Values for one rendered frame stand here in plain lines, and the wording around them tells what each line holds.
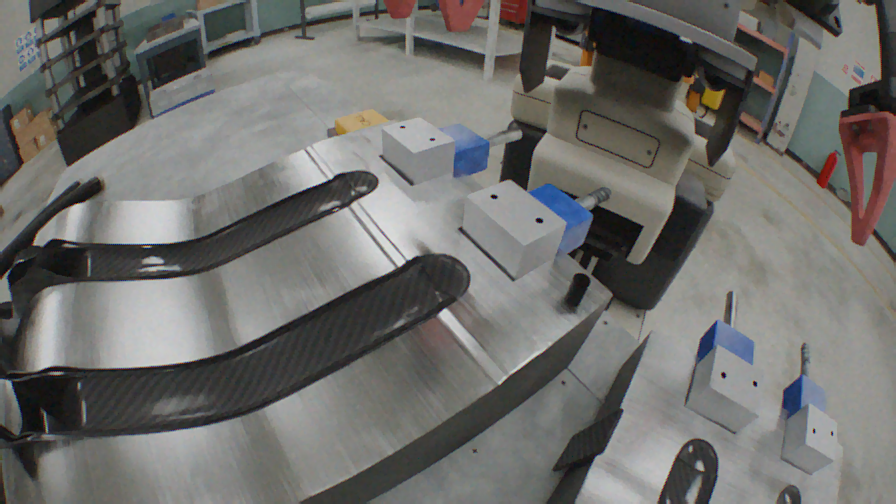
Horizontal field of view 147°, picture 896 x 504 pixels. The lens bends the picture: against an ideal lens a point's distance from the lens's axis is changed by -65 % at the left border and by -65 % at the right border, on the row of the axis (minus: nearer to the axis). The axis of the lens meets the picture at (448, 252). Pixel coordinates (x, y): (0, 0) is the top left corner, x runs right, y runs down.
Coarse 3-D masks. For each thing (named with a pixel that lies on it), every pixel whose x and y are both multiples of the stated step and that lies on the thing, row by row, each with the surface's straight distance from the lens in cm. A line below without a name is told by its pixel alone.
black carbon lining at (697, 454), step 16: (688, 448) 25; (704, 448) 26; (672, 464) 24; (688, 464) 25; (704, 464) 26; (672, 480) 24; (688, 480) 25; (704, 480) 26; (672, 496) 24; (688, 496) 25; (704, 496) 25; (784, 496) 32
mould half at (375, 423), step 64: (256, 192) 31; (384, 192) 27; (448, 192) 27; (256, 256) 25; (320, 256) 23; (384, 256) 22; (64, 320) 25; (128, 320) 24; (192, 320) 23; (256, 320) 22; (448, 320) 19; (512, 320) 19; (576, 320) 20; (320, 384) 18; (384, 384) 18; (448, 384) 17; (512, 384) 20; (64, 448) 20; (128, 448) 19; (192, 448) 19; (256, 448) 18; (320, 448) 17; (384, 448) 17; (448, 448) 23
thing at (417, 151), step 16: (384, 128) 29; (400, 128) 29; (416, 128) 29; (432, 128) 29; (448, 128) 32; (464, 128) 33; (512, 128) 36; (384, 144) 30; (400, 144) 27; (416, 144) 27; (432, 144) 27; (448, 144) 27; (464, 144) 30; (480, 144) 30; (496, 144) 34; (384, 160) 31; (400, 160) 28; (416, 160) 26; (432, 160) 27; (448, 160) 28; (464, 160) 30; (480, 160) 31; (400, 176) 29; (416, 176) 27; (432, 176) 28
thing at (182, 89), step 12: (204, 72) 371; (168, 84) 370; (180, 84) 371; (192, 84) 334; (204, 84) 335; (156, 96) 372; (168, 96) 334; (180, 96) 357; (192, 96) 336; (156, 108) 336; (168, 108) 336
